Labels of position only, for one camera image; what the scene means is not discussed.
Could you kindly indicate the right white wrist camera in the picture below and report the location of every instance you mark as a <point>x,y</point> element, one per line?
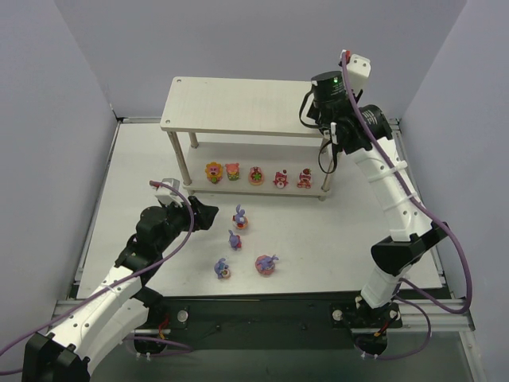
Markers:
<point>359,70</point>

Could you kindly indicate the red white bear toy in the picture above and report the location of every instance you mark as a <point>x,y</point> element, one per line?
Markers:
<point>281,179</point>

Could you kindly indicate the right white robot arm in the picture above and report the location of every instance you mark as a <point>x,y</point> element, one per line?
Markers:
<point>412,233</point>

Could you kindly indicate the pink bear clover toy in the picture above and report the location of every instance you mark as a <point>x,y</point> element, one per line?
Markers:
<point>255,176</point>

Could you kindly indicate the purple bunny on red base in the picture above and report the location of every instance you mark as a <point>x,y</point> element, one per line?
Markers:
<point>239,219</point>

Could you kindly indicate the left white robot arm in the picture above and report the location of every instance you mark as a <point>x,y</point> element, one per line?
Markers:
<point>72,350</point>

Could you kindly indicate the aluminium frame rail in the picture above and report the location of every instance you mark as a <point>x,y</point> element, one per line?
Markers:
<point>415,316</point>

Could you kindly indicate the orange lion toy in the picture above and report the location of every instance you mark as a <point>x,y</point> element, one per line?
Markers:
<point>214,172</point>

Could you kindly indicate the pink bear burger toy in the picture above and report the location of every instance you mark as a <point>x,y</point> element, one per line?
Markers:
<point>232,171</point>

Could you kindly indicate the purple bunny toy standing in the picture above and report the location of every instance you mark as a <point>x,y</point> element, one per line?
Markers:
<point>234,240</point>

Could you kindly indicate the purple bunny pink cake toy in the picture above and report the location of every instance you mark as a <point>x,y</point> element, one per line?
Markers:
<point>265,265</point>

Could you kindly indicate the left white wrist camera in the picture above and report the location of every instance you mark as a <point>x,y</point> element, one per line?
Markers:
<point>166,191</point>

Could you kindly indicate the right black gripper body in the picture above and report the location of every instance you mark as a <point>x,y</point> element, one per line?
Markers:
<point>315,110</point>

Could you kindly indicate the purple bunny with ball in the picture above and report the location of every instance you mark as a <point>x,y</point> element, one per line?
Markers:
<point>222,269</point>

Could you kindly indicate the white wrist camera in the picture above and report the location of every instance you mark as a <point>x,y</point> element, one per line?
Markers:
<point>166,191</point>
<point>359,70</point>

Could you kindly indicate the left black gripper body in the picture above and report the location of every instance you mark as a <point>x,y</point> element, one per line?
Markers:
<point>199,215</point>

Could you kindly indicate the wooden two-tier shelf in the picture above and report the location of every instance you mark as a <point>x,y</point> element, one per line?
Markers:
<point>252,122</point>

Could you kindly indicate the red white strawberry toy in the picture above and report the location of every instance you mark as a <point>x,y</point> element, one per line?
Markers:
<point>305,179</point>

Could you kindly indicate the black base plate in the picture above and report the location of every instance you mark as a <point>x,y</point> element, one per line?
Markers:
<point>261,322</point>

